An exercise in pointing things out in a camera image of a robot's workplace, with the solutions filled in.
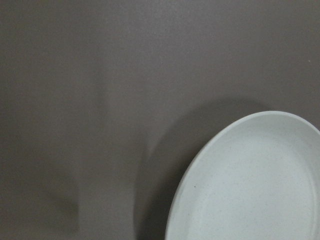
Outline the beige round plate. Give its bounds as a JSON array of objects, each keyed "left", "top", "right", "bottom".
[{"left": 165, "top": 111, "right": 320, "bottom": 240}]

